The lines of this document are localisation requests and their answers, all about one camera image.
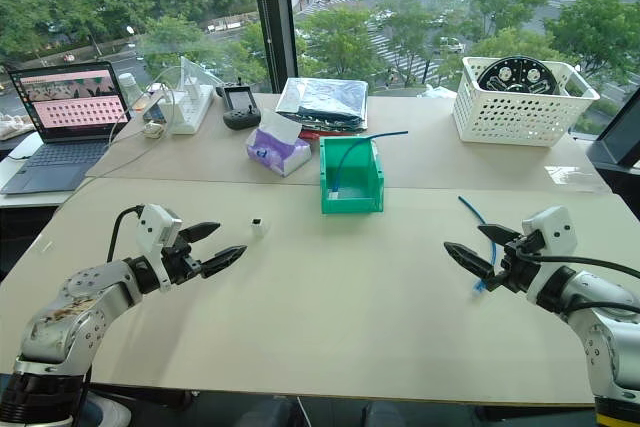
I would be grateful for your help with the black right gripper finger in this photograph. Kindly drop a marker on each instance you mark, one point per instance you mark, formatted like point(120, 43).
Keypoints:
point(470, 259)
point(502, 235)

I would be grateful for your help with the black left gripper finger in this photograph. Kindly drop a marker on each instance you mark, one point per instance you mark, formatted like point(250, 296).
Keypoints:
point(225, 258)
point(202, 231)

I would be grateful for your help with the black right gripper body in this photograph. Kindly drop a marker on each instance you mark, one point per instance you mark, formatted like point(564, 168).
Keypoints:
point(520, 267)

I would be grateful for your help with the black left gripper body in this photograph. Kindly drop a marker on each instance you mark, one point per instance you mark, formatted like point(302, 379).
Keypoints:
point(181, 264)

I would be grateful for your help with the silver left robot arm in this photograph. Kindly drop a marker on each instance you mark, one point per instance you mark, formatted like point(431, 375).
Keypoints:
point(75, 307)

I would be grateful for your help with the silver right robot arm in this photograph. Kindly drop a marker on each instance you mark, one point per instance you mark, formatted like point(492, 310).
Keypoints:
point(607, 327)

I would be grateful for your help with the small white connector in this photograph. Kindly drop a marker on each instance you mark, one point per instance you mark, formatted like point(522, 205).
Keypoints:
point(257, 228)

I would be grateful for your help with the purple tissue pack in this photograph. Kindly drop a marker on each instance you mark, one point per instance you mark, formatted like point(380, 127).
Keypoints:
point(275, 152)

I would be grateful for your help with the white perforated plastic basket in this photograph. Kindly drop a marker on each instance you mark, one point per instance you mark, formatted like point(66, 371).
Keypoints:
point(520, 117)

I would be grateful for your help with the white power strip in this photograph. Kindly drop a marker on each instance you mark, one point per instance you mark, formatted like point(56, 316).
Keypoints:
point(190, 109)

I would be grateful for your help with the black remote controller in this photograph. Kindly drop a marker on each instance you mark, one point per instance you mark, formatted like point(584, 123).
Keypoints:
point(241, 109)

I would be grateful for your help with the green plastic bin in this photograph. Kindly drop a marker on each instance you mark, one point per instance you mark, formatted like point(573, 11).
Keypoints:
point(350, 204)

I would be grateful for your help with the black monitor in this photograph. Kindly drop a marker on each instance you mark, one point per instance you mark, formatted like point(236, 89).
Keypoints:
point(617, 139)

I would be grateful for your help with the clear plastic bottle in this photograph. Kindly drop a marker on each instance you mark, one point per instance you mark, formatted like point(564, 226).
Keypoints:
point(129, 92)

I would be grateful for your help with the grey laptop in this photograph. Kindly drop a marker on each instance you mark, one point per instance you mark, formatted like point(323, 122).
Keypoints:
point(65, 152)

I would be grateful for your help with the black round robot plate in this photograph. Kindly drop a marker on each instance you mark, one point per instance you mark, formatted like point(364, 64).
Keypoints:
point(515, 77)

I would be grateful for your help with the silver antistatic bags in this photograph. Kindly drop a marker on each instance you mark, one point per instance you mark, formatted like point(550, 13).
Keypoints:
point(325, 102)

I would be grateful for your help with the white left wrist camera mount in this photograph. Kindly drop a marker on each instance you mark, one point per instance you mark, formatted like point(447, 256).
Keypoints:
point(152, 227)

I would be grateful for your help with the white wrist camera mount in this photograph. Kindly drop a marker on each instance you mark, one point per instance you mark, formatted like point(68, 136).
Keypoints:
point(552, 227)
point(152, 227)

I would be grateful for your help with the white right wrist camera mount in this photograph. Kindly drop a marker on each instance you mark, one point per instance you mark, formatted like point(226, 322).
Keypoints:
point(552, 227)

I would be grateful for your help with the black window frame post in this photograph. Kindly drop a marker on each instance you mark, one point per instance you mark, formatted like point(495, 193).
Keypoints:
point(272, 17)

